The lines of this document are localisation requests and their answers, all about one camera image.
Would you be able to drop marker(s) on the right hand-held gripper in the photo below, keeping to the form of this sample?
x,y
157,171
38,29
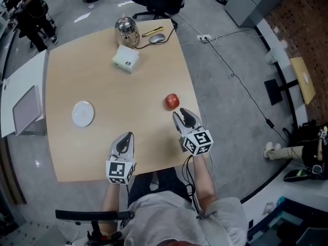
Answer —
x,y
198,141

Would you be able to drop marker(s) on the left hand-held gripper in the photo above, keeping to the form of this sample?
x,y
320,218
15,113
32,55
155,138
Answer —
x,y
117,169

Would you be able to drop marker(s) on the red apple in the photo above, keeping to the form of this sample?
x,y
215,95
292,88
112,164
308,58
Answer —
x,y
171,101

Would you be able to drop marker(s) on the white round plate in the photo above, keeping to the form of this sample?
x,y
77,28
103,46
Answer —
x,y
83,113

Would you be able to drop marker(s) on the person's left forearm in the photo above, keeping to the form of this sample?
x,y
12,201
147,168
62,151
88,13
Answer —
x,y
111,197

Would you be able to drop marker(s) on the person's right forearm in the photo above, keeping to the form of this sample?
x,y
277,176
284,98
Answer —
x,y
203,183

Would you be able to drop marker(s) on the person's black trousers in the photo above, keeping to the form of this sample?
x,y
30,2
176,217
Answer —
x,y
169,183

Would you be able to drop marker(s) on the black chest bar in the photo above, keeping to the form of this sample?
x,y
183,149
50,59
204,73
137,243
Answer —
x,y
89,215

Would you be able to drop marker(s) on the white tissue box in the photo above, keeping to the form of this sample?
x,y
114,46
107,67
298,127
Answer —
x,y
125,59

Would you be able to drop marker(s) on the white power strip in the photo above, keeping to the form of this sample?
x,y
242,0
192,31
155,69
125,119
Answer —
x,y
204,37

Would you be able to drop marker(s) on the person's grey shirt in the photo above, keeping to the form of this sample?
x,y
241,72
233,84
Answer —
x,y
179,219

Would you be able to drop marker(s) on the grey computer mouse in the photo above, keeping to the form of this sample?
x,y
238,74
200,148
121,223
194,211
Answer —
x,y
156,38

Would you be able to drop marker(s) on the black stand base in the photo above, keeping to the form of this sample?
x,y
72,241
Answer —
x,y
273,91

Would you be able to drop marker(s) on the yellow utility knife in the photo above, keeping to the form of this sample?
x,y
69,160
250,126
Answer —
x,y
153,31

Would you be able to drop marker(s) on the grey tray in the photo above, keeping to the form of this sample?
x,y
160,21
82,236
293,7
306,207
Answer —
x,y
27,110

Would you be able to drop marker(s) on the steel kettle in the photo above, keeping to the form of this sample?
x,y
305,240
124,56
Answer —
x,y
126,32

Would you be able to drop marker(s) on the white waste bin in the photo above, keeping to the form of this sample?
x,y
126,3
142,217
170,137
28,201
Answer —
x,y
271,56

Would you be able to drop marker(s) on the grey metal case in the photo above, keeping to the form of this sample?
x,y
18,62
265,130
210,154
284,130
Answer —
x,y
30,233

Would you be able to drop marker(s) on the wooden board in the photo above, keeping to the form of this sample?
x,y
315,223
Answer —
x,y
302,81

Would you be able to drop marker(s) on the white desk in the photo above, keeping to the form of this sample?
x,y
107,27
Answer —
x,y
25,70

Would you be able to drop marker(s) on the grey metal cabinet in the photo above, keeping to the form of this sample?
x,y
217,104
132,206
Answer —
x,y
256,1

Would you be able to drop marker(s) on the black clamp mount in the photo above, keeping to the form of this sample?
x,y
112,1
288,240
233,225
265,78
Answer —
x,y
97,233

